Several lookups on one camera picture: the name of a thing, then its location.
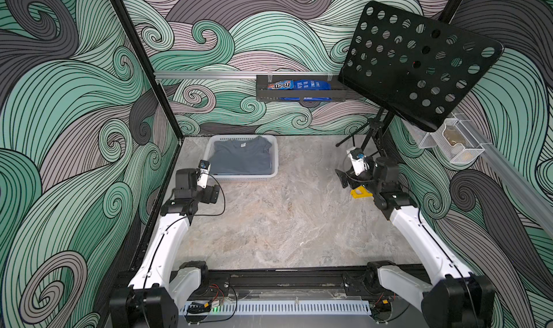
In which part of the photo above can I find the grey t-shirt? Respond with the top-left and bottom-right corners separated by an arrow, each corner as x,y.
209,136 -> 273,175

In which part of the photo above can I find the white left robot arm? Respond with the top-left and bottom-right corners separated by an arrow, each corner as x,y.
109,160 -> 220,327

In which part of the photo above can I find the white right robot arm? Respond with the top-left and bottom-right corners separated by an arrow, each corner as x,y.
336,148 -> 495,327

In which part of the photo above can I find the white plastic laundry basket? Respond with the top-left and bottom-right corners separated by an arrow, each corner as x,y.
202,134 -> 279,181

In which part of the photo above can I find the yellow triangular plastic tool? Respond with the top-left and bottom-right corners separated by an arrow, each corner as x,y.
350,186 -> 373,199

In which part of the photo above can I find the blue candy packet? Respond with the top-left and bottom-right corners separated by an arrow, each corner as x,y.
267,80 -> 331,90

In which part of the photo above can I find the black perforated music stand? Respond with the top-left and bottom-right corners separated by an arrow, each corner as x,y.
338,1 -> 504,145

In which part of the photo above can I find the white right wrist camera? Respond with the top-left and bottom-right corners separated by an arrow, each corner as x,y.
347,147 -> 369,176

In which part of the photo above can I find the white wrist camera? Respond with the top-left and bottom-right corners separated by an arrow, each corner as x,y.
197,160 -> 211,189
347,147 -> 369,176

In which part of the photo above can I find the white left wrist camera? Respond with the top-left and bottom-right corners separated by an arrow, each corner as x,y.
197,160 -> 211,189

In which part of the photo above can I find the black vertical frame post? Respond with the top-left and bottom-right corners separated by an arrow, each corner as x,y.
109,0 -> 184,142

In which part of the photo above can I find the black wall shelf tray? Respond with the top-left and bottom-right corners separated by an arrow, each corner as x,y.
256,76 -> 349,102

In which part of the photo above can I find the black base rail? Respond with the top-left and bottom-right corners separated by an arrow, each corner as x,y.
113,269 -> 459,298

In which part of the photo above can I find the clear plastic wall bin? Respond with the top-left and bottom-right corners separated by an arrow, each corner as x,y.
424,116 -> 485,165

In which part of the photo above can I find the white perforated cable duct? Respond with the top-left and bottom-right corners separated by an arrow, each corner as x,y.
179,300 -> 372,316

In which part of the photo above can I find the aluminium wall rail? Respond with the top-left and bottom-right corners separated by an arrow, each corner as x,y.
154,70 -> 339,80
452,111 -> 552,237

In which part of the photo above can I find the aluminium right wall rail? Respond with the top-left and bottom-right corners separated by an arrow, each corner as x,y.
452,111 -> 552,237

